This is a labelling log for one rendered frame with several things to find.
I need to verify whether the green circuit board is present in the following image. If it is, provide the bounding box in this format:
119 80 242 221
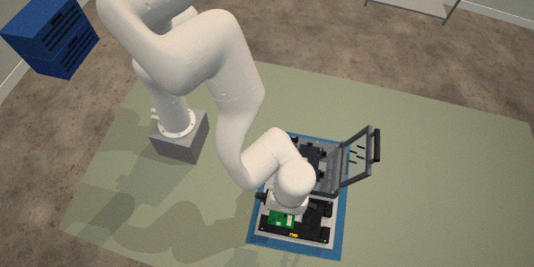
267 210 295 228

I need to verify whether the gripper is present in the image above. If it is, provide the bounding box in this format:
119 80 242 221
255 190 317 215

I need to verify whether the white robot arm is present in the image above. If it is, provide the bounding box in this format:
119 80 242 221
96 0 316 209

